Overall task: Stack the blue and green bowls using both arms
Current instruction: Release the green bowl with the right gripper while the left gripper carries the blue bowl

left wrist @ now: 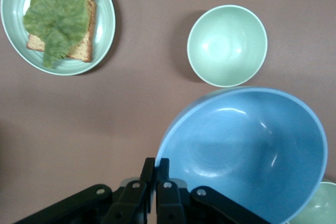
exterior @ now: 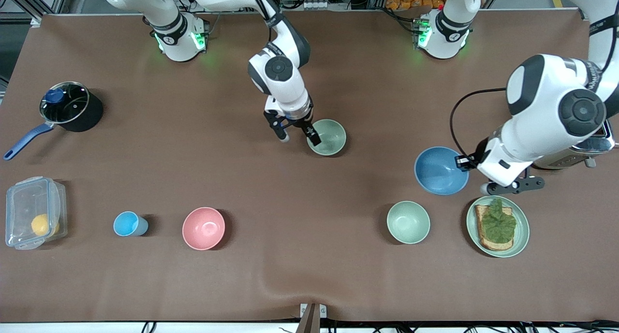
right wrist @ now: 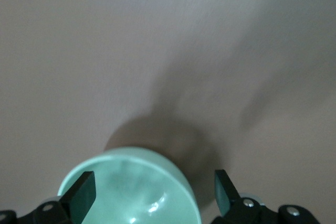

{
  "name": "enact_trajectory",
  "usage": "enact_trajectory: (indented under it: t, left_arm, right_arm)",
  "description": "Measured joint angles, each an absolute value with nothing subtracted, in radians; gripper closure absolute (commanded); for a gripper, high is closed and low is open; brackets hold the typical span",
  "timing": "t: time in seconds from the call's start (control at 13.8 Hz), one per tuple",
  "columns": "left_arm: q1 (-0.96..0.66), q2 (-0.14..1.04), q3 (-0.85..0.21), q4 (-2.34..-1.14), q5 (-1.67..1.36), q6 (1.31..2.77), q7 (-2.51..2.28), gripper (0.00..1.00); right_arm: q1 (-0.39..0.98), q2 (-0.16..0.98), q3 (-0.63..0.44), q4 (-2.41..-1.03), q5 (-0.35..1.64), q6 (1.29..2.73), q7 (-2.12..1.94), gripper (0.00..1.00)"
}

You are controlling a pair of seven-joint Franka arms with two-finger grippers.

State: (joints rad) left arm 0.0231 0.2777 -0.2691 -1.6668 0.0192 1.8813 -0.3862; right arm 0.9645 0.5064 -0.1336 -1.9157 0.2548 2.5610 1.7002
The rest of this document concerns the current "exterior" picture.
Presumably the white socket strip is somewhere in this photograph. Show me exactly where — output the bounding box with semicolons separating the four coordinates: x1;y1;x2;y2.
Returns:
280;0;340;11

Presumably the blue cup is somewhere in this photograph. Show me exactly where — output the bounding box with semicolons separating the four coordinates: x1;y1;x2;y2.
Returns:
113;211;149;237

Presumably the glass lid with blue knob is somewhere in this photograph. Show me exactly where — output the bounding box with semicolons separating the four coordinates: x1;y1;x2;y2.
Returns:
40;82;90;125

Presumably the toast slice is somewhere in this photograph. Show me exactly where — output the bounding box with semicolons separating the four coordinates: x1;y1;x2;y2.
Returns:
474;205;516;251

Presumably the yellow lemon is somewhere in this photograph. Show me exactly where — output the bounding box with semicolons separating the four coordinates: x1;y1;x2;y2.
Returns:
31;214;60;237

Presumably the blue bowl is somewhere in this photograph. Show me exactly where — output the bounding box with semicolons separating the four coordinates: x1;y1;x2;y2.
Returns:
414;146;470;196

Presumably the green lettuce leaf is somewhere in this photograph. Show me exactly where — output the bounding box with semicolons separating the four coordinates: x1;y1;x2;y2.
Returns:
480;199;517;243

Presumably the cream and chrome toaster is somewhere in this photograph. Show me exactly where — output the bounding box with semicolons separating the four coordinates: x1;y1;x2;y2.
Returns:
532;120;616;170

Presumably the green bowl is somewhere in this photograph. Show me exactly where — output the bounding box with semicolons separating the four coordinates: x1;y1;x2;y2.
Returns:
386;201;431;245
307;119;347;157

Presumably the green plate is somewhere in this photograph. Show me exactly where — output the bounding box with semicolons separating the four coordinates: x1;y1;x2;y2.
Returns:
466;195;530;258

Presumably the brown table cloth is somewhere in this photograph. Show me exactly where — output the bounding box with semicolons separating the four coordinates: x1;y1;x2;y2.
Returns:
0;9;619;324

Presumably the clear plastic lidded container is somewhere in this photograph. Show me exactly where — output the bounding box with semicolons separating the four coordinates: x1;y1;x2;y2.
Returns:
5;176;68;250

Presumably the metal mount bracket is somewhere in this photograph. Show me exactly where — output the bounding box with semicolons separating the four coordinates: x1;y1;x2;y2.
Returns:
299;303;327;333

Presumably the black pot with blue handle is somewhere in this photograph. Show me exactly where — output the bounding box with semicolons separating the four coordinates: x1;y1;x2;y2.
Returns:
4;82;104;160

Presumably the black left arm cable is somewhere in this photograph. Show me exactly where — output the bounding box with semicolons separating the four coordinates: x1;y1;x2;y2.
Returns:
449;87;508;160

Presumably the pink bowl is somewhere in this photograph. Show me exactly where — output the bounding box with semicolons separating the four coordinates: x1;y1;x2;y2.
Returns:
182;207;226;251

